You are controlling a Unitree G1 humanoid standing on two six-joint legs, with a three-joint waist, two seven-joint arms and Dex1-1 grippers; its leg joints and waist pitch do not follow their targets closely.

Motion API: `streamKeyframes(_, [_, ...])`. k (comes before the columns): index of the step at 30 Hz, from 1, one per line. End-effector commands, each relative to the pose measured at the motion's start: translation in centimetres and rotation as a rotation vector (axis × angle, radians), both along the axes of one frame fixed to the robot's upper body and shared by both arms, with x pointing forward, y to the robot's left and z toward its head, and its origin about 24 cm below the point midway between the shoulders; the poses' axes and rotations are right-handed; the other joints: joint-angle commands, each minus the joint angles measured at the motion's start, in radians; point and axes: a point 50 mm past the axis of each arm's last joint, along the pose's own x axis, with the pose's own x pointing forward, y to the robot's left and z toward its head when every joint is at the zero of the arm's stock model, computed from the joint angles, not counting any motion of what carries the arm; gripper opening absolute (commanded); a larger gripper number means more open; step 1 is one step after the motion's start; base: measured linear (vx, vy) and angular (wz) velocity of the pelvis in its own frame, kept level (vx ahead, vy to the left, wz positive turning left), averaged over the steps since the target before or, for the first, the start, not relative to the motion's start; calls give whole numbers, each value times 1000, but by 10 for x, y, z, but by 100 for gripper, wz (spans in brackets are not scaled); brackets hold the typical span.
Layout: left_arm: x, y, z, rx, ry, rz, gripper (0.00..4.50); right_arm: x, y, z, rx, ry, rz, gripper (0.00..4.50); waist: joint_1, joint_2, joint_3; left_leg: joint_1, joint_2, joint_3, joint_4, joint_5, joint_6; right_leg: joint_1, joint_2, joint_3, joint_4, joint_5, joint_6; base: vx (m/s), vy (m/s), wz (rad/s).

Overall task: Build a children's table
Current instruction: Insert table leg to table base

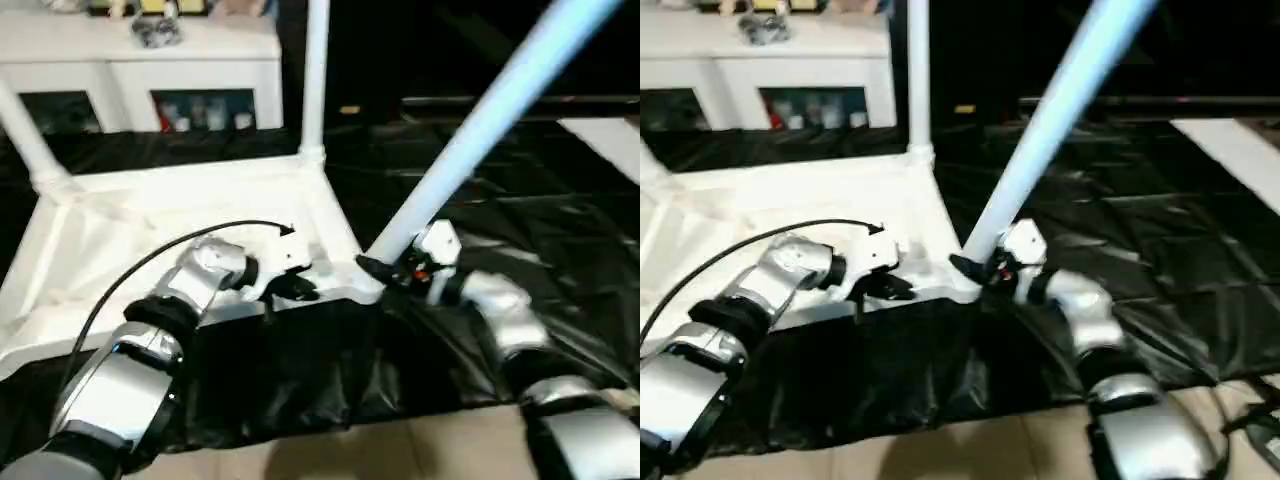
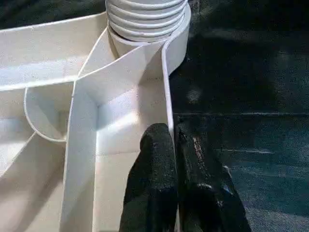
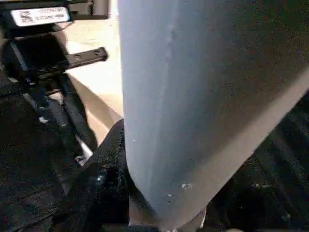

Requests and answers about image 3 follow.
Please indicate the white plastic table leg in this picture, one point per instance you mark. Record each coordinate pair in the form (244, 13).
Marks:
(193, 96)

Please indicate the black work mat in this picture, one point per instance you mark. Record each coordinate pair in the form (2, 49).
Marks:
(299, 116)

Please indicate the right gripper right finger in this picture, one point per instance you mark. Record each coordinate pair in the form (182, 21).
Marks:
(265, 198)

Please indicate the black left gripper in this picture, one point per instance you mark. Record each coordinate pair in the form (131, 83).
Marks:
(36, 55)

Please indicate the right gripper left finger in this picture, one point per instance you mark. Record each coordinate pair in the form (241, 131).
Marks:
(103, 193)

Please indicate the white plastic stool seat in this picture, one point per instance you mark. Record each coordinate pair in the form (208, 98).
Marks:
(96, 84)

